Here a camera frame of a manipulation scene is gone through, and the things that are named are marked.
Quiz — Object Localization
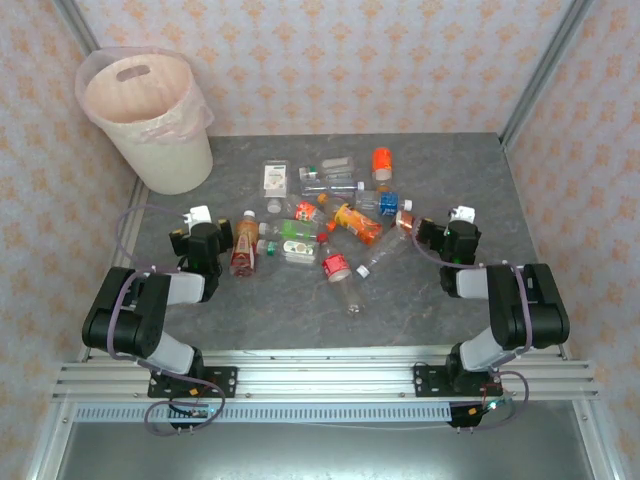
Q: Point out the green label clear bottle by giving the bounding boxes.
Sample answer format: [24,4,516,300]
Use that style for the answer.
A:
[257,218,324,242]

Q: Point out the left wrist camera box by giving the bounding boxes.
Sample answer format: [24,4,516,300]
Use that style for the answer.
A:
[182,204,214,227]

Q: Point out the red orange label bottle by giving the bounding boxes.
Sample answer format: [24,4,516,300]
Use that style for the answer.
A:
[292,196,337,232]

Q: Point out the copper label small bottle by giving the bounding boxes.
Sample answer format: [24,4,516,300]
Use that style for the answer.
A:
[393,209,417,236]

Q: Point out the blue label bottle white cap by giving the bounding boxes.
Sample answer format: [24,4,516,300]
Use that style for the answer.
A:
[353,191,415,217]

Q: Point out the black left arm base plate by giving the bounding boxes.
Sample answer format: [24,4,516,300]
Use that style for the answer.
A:
[147,366,239,399]

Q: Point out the orange label bottle brown cap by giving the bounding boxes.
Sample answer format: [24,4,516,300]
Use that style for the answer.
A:
[371,146,397,195]

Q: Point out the white slotted cable duct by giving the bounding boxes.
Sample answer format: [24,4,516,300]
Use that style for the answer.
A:
[74,403,454,424]

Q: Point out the red brown tea bottle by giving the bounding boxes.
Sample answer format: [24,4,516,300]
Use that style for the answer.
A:
[228,209,260,280]

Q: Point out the yellow orange juice bottle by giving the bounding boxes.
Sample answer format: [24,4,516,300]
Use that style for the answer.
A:
[316,192,385,247]

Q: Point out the red label bottle red cap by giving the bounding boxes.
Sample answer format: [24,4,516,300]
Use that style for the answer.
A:
[316,233,366,317]

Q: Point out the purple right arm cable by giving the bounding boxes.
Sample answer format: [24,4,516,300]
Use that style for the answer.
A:
[410,217,531,431]

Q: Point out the clear bottle blue white cap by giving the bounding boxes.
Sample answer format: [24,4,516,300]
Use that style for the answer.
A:
[301,178,367,197]

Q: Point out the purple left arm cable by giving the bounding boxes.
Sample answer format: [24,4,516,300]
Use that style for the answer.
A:
[107,204,227,436]

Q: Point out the aluminium corner post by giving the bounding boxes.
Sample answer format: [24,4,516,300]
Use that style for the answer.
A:
[52,0,101,56]
[499,0,596,151]

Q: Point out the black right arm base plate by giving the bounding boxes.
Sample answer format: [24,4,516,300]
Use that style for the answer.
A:
[413,364,504,399]

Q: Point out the aluminium mounting rail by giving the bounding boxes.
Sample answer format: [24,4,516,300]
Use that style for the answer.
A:
[52,344,599,401]

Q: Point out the white plastic bin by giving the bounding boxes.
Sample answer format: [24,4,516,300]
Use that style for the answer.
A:
[74,46,215,196]

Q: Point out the plain clear bottle white cap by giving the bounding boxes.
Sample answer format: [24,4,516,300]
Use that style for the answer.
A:
[355,227,416,280]

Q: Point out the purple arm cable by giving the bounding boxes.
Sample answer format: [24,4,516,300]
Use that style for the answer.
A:
[410,217,531,431]
[107,204,227,436]

